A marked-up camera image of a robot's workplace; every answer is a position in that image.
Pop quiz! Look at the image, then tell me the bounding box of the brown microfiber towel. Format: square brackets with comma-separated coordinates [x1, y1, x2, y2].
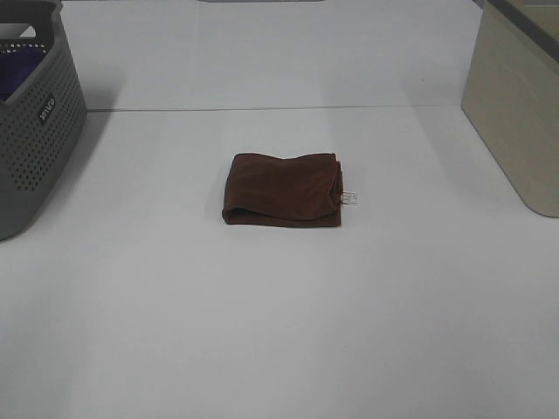
[222, 153, 344, 229]

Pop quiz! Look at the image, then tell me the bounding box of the beige plastic basket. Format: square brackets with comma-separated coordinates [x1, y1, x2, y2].
[461, 1, 558, 218]

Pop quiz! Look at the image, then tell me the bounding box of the purple cloth in basket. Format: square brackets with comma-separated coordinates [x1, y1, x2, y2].
[0, 48, 45, 101]

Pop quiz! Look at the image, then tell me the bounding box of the grey perforated plastic basket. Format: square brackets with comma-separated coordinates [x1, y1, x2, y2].
[1, 1, 86, 239]

